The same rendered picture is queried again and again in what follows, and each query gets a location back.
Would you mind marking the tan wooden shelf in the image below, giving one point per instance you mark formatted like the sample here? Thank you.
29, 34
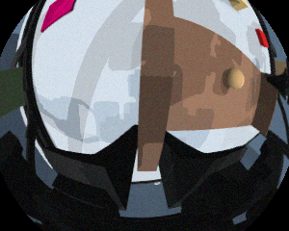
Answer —
238, 4

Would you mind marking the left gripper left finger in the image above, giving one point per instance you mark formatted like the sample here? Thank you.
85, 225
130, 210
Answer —
110, 169

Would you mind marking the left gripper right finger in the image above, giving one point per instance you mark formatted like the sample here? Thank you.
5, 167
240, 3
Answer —
184, 168

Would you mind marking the red rectangular block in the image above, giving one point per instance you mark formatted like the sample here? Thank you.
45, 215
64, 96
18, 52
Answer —
261, 37

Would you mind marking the brown wooden tray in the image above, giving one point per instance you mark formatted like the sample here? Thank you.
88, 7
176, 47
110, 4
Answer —
198, 97

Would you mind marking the tan ball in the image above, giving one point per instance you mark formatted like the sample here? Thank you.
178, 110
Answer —
235, 78

